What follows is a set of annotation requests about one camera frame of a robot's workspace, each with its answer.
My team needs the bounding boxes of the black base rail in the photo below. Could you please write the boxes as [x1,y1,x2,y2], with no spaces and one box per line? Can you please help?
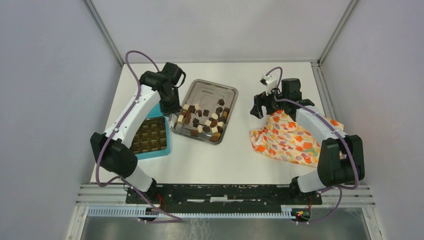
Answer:
[146,183,323,214]

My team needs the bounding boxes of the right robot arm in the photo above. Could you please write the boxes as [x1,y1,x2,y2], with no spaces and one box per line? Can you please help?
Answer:
[250,75,365,204]

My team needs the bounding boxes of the white slotted cable duct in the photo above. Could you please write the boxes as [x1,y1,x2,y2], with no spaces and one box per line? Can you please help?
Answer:
[86,204,299,220]

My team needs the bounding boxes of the teal box lid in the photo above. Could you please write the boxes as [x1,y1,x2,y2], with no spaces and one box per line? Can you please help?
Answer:
[146,103,163,119]

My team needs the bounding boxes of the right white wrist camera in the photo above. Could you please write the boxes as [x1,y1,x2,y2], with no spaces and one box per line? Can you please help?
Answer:
[260,74,279,95]

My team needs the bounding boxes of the teal chocolate box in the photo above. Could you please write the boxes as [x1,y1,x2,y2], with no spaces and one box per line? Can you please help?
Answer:
[130,116,171,161]

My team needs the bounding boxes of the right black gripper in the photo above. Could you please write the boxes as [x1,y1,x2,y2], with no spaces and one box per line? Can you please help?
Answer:
[250,85,288,119]

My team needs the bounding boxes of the purple cable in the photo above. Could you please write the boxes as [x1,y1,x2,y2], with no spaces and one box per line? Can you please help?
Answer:
[95,50,184,224]
[264,66,361,226]

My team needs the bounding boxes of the floral cloth bag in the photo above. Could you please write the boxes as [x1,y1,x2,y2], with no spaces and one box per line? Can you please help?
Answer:
[249,109,345,166]

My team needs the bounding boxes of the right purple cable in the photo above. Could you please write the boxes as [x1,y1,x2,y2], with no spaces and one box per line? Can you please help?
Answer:
[264,66,361,226]

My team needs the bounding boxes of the metal serving tongs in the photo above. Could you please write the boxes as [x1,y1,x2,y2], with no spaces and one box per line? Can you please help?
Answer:
[168,113,178,129]

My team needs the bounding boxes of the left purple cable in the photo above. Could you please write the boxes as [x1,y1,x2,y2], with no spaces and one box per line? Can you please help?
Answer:
[95,50,184,224]

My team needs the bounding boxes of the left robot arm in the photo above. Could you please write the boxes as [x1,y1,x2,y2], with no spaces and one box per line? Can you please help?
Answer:
[90,62,187,204]

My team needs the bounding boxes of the silver metal tray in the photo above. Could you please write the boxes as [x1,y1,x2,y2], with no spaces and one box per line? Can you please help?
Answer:
[171,79,238,145]

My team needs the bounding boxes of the pile of assorted chocolates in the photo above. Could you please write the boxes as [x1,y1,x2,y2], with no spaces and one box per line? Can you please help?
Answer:
[172,98,231,145]

